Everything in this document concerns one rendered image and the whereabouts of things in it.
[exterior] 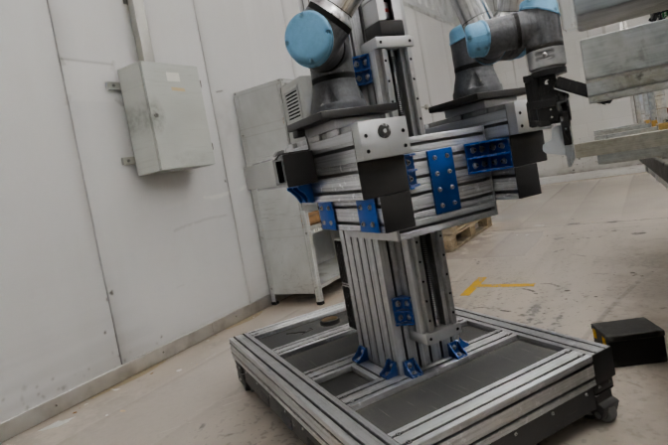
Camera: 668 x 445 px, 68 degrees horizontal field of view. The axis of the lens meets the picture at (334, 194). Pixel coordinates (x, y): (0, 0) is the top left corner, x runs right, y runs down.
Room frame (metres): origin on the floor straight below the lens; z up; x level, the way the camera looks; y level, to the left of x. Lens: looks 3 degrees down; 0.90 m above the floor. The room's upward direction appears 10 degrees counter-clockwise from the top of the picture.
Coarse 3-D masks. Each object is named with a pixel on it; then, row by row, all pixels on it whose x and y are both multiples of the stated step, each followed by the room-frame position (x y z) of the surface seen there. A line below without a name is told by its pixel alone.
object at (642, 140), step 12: (648, 132) 0.98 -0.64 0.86; (660, 132) 0.97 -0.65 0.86; (576, 144) 1.04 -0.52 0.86; (588, 144) 1.03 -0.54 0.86; (600, 144) 1.02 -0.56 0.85; (612, 144) 1.01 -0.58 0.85; (624, 144) 1.00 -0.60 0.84; (636, 144) 0.99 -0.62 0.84; (648, 144) 0.98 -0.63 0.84; (660, 144) 0.97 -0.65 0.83; (576, 156) 1.04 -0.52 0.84; (588, 156) 1.03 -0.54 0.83
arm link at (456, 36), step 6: (456, 30) 1.51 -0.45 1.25; (462, 30) 1.50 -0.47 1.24; (450, 36) 1.54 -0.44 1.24; (456, 36) 1.51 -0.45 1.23; (462, 36) 1.50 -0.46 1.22; (450, 42) 1.54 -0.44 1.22; (456, 42) 1.52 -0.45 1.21; (462, 42) 1.50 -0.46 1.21; (450, 48) 1.56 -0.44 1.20; (456, 48) 1.52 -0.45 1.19; (462, 48) 1.50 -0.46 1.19; (456, 54) 1.52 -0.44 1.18; (462, 54) 1.51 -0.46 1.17; (456, 60) 1.53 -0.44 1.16; (462, 60) 1.51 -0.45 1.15; (468, 60) 1.50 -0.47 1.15; (474, 60) 1.49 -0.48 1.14; (456, 66) 1.53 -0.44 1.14
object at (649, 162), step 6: (666, 156) 2.03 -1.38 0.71; (642, 162) 2.75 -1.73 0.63; (648, 162) 2.43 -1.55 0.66; (654, 162) 2.17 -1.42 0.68; (660, 162) 1.97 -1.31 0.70; (666, 162) 1.88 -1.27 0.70; (654, 168) 2.20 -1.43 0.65; (660, 168) 1.99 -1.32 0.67; (666, 168) 1.81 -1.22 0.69; (660, 174) 2.02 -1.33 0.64; (666, 174) 1.84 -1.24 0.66; (666, 180) 1.86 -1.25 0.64
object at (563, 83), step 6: (558, 78) 1.04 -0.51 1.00; (564, 78) 1.03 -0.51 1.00; (558, 84) 1.04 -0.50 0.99; (564, 84) 1.04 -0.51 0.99; (570, 84) 1.03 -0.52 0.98; (576, 84) 1.02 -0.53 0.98; (582, 84) 1.02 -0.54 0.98; (570, 90) 1.03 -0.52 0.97; (576, 90) 1.03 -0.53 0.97; (582, 90) 1.02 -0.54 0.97; (600, 102) 1.02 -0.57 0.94; (606, 102) 1.00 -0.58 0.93
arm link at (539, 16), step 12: (528, 0) 1.05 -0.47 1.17; (540, 0) 1.03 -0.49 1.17; (552, 0) 1.04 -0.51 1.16; (516, 12) 1.08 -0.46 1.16; (528, 12) 1.05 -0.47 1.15; (540, 12) 1.03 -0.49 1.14; (552, 12) 1.03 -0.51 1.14; (528, 24) 1.04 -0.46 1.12; (540, 24) 1.03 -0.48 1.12; (552, 24) 1.03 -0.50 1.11; (528, 36) 1.05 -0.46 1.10; (540, 36) 1.04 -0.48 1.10; (552, 36) 1.03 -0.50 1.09; (528, 48) 1.06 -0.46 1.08; (540, 48) 1.04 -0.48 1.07
